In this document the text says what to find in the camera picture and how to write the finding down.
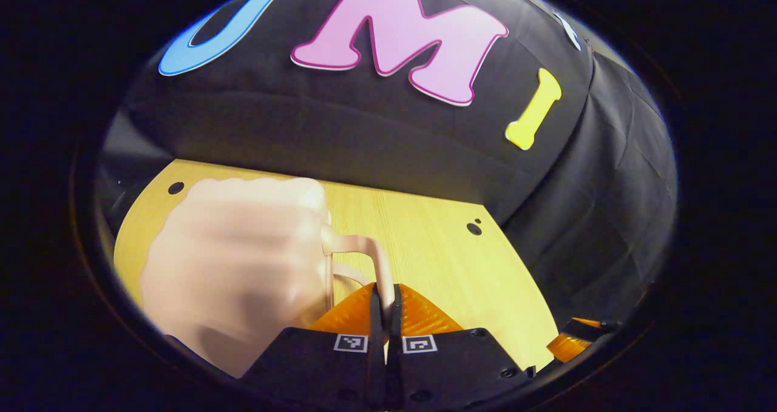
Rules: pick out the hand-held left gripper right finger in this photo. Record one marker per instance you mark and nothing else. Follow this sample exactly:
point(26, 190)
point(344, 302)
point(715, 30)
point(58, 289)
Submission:
point(394, 369)

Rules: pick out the pink suitcase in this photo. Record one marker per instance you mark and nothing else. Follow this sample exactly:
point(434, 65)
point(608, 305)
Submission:
point(230, 266)

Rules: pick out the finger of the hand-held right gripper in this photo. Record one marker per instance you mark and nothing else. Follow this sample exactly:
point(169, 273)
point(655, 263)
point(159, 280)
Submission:
point(598, 324)
point(570, 346)

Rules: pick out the black backdrop cloth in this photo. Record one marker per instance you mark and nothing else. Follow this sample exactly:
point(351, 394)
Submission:
point(364, 133)

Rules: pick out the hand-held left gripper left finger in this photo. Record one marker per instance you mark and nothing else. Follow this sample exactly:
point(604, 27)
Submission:
point(376, 363)

